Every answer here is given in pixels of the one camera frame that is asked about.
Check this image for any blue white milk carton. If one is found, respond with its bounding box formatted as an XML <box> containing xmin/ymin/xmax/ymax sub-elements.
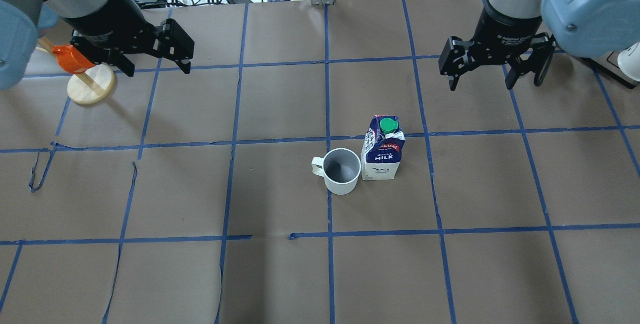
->
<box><xmin>360</xmin><ymin>115</ymin><xmax>406</xmax><ymax>181</ymax></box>

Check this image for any orange mug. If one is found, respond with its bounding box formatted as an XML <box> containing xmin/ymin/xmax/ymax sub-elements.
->
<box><xmin>51</xmin><ymin>44</ymin><xmax>96</xmax><ymax>74</ymax></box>

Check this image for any white grey mug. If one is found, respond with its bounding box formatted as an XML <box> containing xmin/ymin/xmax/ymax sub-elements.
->
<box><xmin>310</xmin><ymin>147</ymin><xmax>362</xmax><ymax>195</ymax></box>

